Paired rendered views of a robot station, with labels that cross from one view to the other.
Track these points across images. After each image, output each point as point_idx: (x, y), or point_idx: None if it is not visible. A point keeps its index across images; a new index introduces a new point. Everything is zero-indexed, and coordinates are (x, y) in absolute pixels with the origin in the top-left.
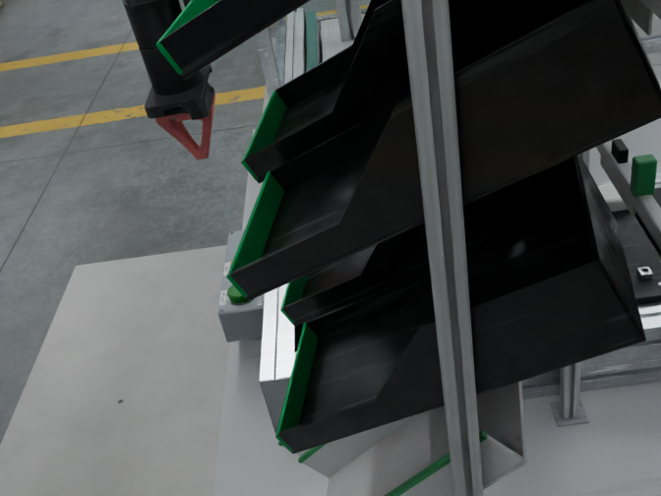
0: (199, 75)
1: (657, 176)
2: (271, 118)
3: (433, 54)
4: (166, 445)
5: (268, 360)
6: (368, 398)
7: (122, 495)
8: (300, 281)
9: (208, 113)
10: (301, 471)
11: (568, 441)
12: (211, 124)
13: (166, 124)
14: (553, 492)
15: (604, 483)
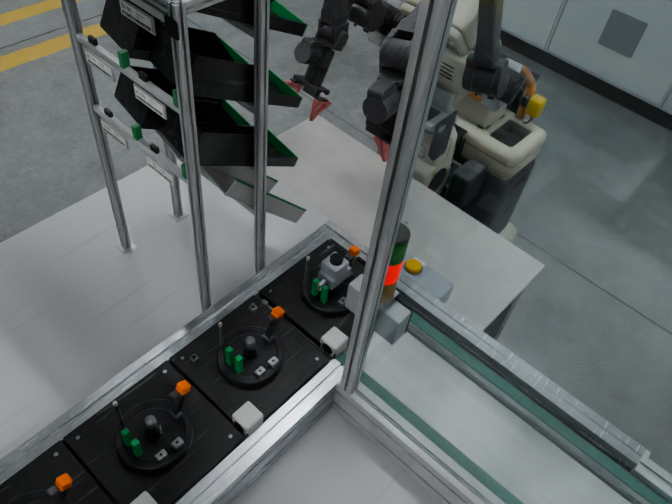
0: (383, 124)
1: (234, 478)
2: (287, 90)
3: None
4: (362, 219)
5: (337, 229)
6: None
7: (354, 197)
8: (275, 143)
9: (365, 128)
10: (298, 238)
11: (200, 306)
12: (382, 150)
13: None
14: (193, 282)
15: (175, 296)
